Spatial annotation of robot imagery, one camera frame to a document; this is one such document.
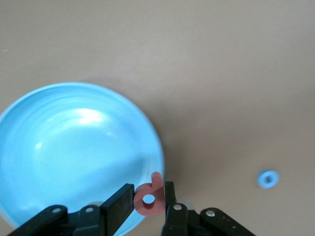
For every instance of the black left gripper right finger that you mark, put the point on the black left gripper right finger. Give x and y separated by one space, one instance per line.
172 221

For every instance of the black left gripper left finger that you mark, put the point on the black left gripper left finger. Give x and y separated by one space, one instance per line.
118 209

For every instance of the pink foam letter d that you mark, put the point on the pink foam letter d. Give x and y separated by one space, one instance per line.
158 194

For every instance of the blue foam letter o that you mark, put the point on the blue foam letter o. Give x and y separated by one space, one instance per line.
259 178

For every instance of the blue plate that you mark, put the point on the blue plate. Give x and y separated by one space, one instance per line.
73 147

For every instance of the brown table cover sheet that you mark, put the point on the brown table cover sheet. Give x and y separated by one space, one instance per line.
221 73

